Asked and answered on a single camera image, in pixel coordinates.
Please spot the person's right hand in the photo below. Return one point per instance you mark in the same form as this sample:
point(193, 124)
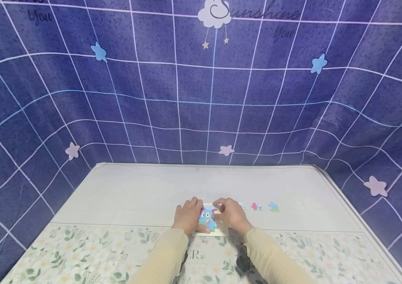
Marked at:
point(234, 217)

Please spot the person's left hand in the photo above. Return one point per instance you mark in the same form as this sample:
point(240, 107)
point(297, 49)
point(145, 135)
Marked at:
point(186, 217)

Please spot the person's left fingers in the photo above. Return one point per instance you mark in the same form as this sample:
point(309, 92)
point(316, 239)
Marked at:
point(195, 202)

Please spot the person's right fingers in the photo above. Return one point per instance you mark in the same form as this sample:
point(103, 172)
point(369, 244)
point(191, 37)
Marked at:
point(220, 206)

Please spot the person's left thumb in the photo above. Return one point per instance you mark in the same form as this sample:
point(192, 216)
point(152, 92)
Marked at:
point(202, 229)

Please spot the blue cartoon puzzle board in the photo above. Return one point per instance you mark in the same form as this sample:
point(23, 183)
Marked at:
point(208, 219)

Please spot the person's left forearm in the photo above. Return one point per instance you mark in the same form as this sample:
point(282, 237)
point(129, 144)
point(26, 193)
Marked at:
point(163, 258)

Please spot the person's right forearm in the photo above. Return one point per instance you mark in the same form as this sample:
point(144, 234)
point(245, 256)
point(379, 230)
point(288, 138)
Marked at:
point(272, 260)

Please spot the pale blue puzzle piece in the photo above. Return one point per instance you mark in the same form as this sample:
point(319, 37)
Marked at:
point(241, 204)

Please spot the pink and blue puzzle piece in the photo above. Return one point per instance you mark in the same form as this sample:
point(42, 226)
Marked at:
point(256, 206)

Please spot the black wrist band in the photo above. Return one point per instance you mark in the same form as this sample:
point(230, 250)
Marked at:
point(243, 262)

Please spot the blue and green puzzle piece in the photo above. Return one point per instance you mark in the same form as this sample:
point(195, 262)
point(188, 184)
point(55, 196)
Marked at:
point(274, 207)

